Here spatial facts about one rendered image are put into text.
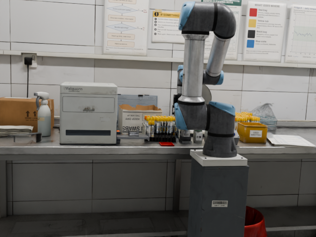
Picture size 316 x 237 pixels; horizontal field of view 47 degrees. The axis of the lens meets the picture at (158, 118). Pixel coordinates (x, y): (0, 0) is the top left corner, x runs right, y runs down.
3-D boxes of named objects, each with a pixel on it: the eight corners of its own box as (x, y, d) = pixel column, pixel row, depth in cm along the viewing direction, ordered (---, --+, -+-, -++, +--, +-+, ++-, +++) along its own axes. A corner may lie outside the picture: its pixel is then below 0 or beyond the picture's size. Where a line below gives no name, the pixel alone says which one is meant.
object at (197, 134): (194, 142, 199) (195, 130, 198) (192, 141, 204) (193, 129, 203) (202, 142, 200) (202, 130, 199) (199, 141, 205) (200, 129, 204)
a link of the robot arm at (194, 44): (209, 134, 156) (218, 0, 145) (174, 132, 156) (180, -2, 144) (204, 127, 168) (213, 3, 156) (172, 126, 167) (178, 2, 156)
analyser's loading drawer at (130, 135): (109, 140, 186) (109, 130, 185) (108, 138, 192) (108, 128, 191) (149, 140, 189) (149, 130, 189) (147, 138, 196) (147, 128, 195)
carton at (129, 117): (121, 134, 215) (121, 108, 213) (117, 126, 243) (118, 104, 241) (162, 134, 219) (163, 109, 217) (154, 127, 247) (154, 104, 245)
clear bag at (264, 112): (253, 131, 244) (255, 104, 242) (237, 127, 260) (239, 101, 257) (282, 130, 256) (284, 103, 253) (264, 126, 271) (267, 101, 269)
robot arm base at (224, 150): (240, 158, 155) (241, 135, 154) (204, 157, 155) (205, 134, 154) (233, 151, 170) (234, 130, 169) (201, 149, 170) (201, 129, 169)
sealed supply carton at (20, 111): (-10, 131, 208) (-11, 98, 205) (4, 125, 231) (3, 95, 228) (46, 132, 210) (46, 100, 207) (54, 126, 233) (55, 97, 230)
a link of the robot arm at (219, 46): (242, -3, 150) (220, 74, 192) (216, -4, 150) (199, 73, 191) (246, 17, 144) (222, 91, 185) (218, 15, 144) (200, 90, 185)
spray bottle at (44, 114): (33, 137, 196) (33, 92, 193) (35, 134, 205) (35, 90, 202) (49, 137, 198) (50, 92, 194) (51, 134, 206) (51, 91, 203)
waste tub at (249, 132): (243, 143, 204) (244, 125, 202) (235, 138, 217) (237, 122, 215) (266, 143, 205) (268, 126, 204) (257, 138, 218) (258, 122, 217)
